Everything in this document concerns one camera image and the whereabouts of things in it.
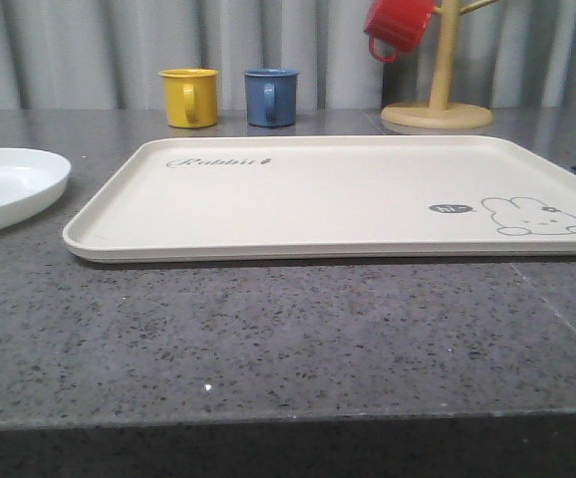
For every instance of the cream rabbit serving tray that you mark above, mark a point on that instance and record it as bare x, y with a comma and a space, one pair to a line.
239, 198

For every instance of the yellow enamel mug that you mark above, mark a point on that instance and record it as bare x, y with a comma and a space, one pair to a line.
190, 97

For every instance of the wooden mug tree stand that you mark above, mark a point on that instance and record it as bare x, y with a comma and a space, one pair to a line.
439, 112

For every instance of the blue enamel mug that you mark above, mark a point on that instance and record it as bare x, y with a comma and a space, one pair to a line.
271, 96

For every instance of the red enamel mug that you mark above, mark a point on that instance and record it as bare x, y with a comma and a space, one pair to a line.
398, 23

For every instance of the white round plate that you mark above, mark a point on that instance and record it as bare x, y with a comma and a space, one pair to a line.
30, 181

